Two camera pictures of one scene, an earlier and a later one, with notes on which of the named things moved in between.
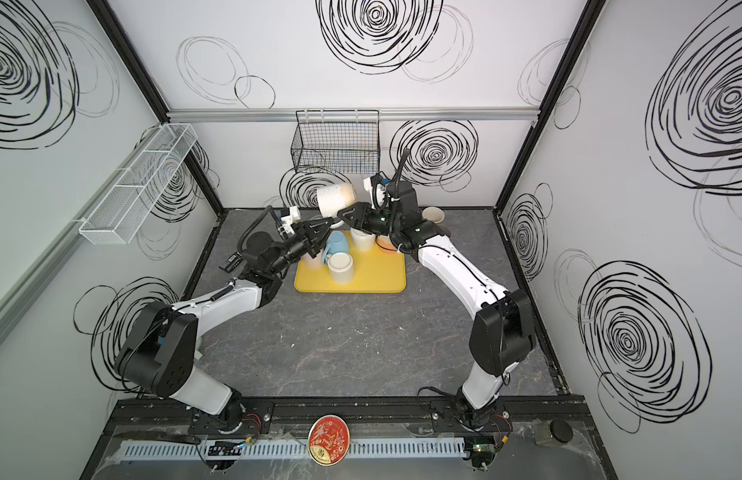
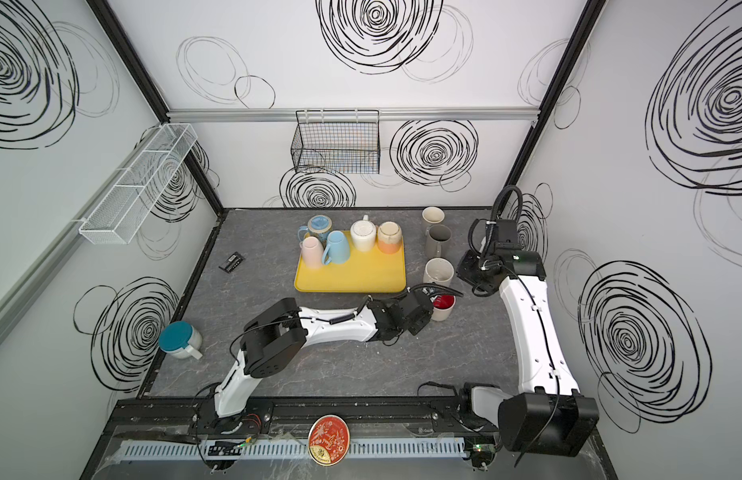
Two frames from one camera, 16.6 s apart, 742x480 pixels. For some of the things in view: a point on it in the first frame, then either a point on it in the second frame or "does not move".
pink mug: (313, 263) does not move
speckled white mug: (332, 198) to (438, 270)
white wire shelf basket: (130, 203) does not move
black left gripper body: (304, 236) to (421, 309)
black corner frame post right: (589, 16) does not move
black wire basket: (337, 141) does not move
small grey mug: (433, 213) does not move
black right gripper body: (363, 217) to (472, 274)
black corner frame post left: (120, 37) does not move
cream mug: (341, 267) to (442, 307)
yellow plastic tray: (375, 271) does not move
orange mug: (385, 243) does not move
